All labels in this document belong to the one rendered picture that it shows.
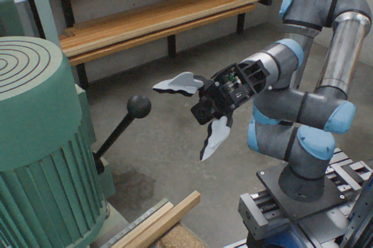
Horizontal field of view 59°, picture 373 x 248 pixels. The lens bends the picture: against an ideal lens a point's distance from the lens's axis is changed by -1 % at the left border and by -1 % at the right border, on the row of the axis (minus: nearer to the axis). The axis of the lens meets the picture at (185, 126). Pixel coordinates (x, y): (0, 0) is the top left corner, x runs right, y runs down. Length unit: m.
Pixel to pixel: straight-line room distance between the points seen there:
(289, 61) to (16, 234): 0.58
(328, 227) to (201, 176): 1.20
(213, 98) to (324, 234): 0.75
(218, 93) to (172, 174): 1.72
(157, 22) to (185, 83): 2.28
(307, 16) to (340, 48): 0.18
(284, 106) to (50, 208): 0.52
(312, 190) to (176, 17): 2.14
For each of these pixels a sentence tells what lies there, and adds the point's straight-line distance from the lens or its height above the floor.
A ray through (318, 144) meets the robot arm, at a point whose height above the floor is 1.04.
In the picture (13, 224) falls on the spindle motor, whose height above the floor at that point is 1.31.
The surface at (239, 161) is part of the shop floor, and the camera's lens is 2.39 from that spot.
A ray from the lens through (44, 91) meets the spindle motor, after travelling 0.39.
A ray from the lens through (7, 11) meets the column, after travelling 0.64.
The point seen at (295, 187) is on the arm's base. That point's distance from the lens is 1.14.
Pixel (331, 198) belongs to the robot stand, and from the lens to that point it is 1.21.
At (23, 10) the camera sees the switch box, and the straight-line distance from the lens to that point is 0.75.
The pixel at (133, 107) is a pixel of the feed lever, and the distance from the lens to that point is 0.46.
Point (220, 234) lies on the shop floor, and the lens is 2.01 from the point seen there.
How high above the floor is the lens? 1.70
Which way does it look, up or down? 40 degrees down
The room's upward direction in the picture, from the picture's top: straight up
